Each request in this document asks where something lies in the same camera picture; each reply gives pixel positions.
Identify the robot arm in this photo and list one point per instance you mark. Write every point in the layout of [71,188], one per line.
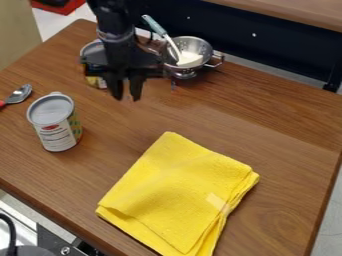
[111,16]

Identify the silver spoon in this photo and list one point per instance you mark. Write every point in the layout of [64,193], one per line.
[18,95]

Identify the silver strainer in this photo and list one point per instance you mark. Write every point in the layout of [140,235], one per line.
[198,50]

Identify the yellow cloth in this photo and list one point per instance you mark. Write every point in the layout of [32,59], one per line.
[178,193]

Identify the white labelled can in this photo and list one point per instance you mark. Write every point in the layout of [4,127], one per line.
[55,123]

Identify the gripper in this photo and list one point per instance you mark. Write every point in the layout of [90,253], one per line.
[119,58]

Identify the yellow labelled can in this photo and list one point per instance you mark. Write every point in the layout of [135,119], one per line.
[92,81]

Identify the red box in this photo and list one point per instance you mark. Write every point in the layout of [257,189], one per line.
[58,6]

